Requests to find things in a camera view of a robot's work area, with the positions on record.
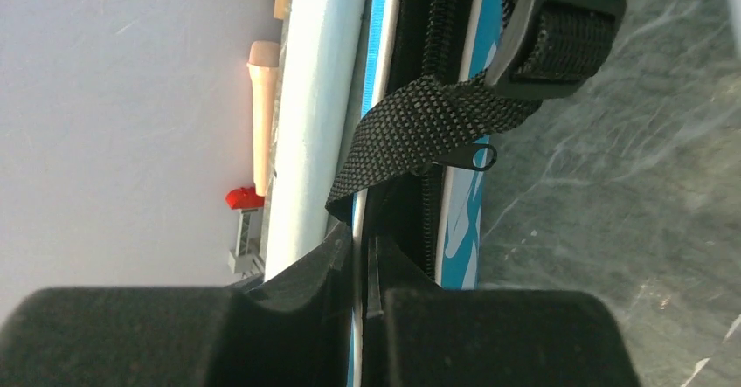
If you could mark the white shuttlecock tube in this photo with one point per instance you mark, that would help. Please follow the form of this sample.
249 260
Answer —
320 55

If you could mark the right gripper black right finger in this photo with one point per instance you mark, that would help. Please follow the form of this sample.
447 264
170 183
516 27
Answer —
416 333

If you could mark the red clamp knob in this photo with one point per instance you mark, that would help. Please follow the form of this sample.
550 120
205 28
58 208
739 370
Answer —
244 199

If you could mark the grey aluminium frame bracket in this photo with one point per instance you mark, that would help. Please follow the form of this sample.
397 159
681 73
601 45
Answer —
245 258

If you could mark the blue racket bag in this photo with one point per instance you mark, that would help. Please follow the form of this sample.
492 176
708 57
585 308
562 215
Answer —
548 50

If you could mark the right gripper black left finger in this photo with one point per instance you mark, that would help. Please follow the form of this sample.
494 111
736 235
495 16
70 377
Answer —
293 330

